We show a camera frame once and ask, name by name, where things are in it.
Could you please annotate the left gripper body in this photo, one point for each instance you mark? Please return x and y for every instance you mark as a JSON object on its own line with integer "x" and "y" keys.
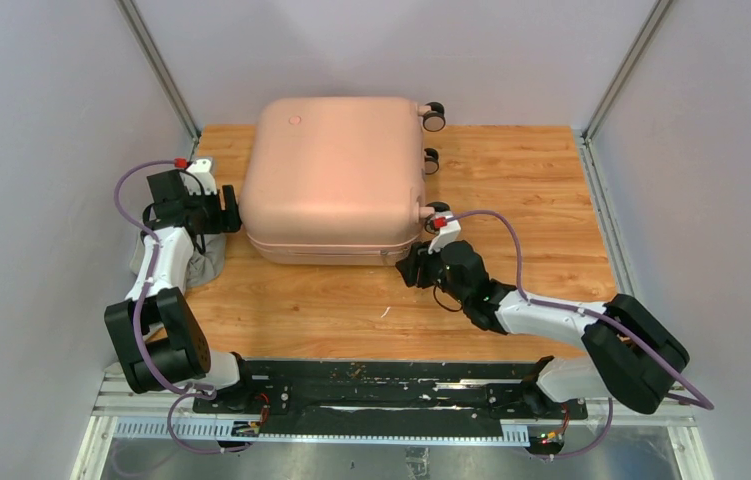
{"x": 207, "y": 209}

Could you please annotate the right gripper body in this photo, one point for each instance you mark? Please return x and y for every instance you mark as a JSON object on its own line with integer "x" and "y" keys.
{"x": 432, "y": 270}

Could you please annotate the pink suitcase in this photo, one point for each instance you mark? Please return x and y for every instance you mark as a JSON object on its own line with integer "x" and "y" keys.
{"x": 339, "y": 180}

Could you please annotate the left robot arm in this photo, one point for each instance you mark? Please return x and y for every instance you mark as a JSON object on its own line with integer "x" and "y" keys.
{"x": 157, "y": 339}

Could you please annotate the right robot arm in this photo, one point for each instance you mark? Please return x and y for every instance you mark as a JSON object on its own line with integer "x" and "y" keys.
{"x": 630, "y": 355}

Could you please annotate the grey cloth garment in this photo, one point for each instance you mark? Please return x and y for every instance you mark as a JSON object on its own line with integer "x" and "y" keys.
{"x": 201, "y": 268}

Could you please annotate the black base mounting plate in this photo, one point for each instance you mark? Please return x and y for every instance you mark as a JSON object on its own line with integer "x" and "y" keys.
{"x": 390, "y": 398}

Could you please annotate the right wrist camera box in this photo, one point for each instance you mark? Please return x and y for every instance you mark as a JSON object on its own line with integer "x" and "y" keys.
{"x": 447, "y": 230}

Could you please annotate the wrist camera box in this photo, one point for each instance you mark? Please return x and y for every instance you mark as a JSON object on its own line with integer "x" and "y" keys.
{"x": 447, "y": 230}
{"x": 200, "y": 176}

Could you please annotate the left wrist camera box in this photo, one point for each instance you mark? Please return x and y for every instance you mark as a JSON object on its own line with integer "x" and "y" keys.
{"x": 200, "y": 176}

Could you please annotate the aluminium frame rails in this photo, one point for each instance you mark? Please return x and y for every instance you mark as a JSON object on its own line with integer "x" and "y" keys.
{"x": 158, "y": 436}

